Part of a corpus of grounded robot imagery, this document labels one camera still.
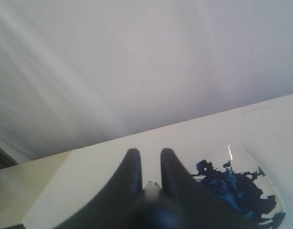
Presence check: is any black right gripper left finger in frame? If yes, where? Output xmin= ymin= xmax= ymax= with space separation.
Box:
xmin=56 ymin=148 xmax=142 ymax=229

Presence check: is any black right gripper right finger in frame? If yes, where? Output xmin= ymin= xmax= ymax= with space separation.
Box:
xmin=160 ymin=148 xmax=260 ymax=229

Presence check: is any white square paint plate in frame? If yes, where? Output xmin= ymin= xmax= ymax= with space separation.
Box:
xmin=192 ymin=144 xmax=286 ymax=229

